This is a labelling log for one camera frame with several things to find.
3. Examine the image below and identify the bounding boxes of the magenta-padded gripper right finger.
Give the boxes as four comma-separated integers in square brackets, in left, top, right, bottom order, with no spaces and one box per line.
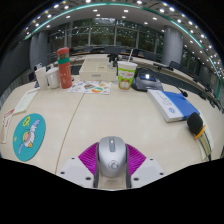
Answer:
[124,143,166,190]

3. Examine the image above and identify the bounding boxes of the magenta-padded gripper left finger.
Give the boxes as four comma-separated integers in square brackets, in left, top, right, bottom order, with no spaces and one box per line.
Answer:
[56,142,101,190]

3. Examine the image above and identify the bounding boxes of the silver computer mouse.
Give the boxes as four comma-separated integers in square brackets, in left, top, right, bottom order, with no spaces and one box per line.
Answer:
[96,135,128,179]

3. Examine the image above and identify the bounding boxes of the round teal cartoon mouse pad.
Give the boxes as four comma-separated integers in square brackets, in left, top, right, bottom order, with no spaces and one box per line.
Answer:
[12,113,47,163]

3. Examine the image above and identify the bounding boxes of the blue and white book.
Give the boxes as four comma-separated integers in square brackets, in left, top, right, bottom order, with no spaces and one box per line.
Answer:
[147,88,201,123]

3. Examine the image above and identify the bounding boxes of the colourful sticker sheet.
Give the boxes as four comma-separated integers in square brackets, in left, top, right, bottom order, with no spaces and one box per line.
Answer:
[67,80,112,96]

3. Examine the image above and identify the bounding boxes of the white booklet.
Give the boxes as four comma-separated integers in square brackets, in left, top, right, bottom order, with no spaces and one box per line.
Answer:
[198,111,215,161]

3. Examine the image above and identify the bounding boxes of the black desk microphone console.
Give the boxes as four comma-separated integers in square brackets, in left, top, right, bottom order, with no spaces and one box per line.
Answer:
[130,67,189,98]

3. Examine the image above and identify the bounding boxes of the white printed paper sheet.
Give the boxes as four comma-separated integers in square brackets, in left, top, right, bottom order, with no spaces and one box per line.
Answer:
[13,87,41,115]

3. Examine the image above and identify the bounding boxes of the beige cardboard box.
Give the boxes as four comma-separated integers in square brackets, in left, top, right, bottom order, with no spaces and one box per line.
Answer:
[78,59,118,83]

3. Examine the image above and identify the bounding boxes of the green printed drink cup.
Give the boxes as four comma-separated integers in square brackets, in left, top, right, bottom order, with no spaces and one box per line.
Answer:
[116,49,139,91]

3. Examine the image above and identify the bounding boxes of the white lidded ceramic mug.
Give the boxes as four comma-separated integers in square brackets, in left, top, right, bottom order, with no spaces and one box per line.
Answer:
[45,67,61,90]

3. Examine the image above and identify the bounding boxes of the red and white leaflet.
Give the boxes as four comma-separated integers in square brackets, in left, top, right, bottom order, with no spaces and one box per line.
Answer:
[0,108,16,145]

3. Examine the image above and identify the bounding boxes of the red bottle with green band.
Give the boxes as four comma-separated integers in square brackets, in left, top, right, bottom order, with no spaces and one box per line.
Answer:
[56,46,73,90]

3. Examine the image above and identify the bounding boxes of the stack of white paper cups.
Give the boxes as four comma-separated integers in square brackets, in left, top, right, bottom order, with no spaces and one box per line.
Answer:
[34,66,49,90]

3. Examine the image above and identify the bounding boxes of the long curved conference desk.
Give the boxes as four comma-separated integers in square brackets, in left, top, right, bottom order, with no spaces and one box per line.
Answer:
[49,53,223,104]

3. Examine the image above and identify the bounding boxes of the dark office chairs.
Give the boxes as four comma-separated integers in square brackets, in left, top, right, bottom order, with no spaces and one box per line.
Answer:
[71,44,214,101]

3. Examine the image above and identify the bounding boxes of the ceiling lights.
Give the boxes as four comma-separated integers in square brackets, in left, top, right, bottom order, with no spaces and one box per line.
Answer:
[23,0,224,81]

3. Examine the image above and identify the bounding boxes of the black handheld microphone orange ring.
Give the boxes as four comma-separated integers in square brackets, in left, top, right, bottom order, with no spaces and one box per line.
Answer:
[186,111,213,162]

